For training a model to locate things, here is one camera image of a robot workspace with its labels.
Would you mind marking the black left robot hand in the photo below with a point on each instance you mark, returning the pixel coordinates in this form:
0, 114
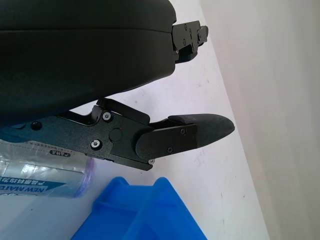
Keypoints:
75, 55

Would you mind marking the blue plastic tray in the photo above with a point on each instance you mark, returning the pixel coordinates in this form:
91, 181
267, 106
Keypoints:
140, 215

